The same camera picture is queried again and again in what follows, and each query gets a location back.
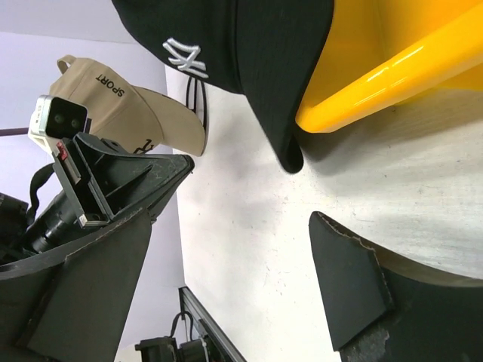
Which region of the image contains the black cap holder wire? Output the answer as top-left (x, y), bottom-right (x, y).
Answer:
top-left (184, 75), bottom-right (211, 131)

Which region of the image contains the aluminium frame rail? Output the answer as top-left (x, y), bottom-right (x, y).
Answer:
top-left (179, 287), bottom-right (247, 362)

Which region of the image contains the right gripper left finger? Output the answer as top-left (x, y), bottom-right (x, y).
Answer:
top-left (1, 209), bottom-right (152, 361)

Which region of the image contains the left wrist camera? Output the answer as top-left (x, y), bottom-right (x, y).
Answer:
top-left (27, 95), bottom-right (91, 154)

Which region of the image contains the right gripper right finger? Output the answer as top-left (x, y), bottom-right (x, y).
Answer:
top-left (309, 211), bottom-right (482, 361)

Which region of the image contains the black and white cap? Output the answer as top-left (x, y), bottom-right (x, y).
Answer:
top-left (114, 0), bottom-right (334, 173)

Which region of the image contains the beige baseball cap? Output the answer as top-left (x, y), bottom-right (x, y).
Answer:
top-left (49, 55), bottom-right (206, 156)

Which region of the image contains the yellow plastic tray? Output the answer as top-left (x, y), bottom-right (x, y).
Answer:
top-left (296, 1), bottom-right (482, 133)

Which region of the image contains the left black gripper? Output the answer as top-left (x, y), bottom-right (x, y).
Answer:
top-left (1, 133), bottom-right (194, 264)

